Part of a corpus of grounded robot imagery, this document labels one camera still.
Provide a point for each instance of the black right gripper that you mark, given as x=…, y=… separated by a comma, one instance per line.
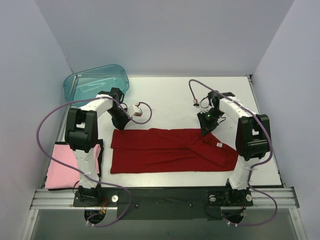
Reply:
x=206, y=123

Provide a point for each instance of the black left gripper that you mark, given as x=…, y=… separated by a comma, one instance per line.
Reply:
x=120, y=119

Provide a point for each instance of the red t shirt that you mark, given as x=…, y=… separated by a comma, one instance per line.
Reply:
x=137, y=151

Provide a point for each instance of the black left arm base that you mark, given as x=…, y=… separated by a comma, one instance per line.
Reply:
x=96, y=197

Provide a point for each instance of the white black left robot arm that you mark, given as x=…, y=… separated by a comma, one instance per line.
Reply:
x=81, y=134

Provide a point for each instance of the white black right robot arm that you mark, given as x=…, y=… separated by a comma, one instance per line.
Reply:
x=252, y=140

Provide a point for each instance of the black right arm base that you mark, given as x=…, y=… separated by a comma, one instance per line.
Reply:
x=230, y=197

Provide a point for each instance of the teal transparent plastic bin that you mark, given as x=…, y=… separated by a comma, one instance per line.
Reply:
x=88, y=83

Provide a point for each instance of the pink folded t shirt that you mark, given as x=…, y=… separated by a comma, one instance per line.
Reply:
x=86, y=168

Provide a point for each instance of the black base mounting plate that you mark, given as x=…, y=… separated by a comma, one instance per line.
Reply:
x=162, y=205

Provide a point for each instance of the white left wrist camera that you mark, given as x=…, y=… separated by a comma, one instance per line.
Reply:
x=135, y=110

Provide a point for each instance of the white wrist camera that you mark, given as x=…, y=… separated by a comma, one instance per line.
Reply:
x=196, y=103
x=135, y=110

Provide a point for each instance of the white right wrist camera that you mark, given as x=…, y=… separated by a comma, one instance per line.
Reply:
x=196, y=103

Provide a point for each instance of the aluminium frame rail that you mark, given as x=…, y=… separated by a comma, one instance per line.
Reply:
x=265, y=198

